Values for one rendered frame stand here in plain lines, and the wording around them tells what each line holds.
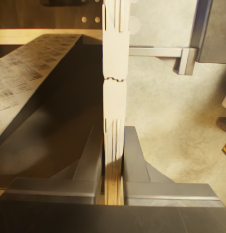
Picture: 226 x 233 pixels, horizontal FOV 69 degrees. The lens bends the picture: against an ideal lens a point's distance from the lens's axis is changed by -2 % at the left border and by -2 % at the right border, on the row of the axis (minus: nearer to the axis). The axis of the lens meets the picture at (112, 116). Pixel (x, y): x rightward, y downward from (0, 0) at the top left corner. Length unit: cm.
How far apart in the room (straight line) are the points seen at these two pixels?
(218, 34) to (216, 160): 138
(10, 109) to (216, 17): 33
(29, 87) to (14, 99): 5
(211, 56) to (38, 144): 28
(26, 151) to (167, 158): 126
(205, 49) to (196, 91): 94
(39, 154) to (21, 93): 16
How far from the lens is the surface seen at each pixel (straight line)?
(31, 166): 23
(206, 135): 141
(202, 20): 28
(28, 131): 31
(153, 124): 122
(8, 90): 39
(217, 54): 28
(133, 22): 27
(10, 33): 101
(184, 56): 27
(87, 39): 88
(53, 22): 91
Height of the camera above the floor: 104
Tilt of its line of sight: 63 degrees down
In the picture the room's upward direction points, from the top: 177 degrees counter-clockwise
